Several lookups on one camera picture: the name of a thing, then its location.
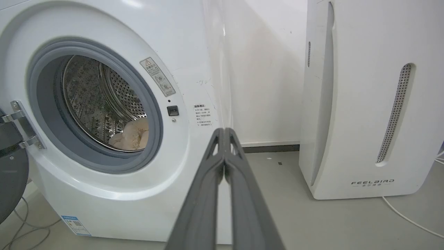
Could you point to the dark washing machine door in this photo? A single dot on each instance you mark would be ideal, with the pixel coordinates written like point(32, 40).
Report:
point(10, 163)

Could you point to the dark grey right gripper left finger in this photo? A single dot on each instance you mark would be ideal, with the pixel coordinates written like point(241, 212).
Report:
point(199, 208)

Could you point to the beige cloth in drum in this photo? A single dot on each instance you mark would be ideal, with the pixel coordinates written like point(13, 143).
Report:
point(133, 136)

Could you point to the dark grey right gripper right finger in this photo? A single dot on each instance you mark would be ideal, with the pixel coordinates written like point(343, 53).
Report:
point(249, 208)

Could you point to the white front-load washing machine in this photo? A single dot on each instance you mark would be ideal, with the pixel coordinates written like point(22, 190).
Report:
point(114, 114)

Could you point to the white air purifier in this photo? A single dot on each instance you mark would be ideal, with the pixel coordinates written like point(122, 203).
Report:
point(371, 100)

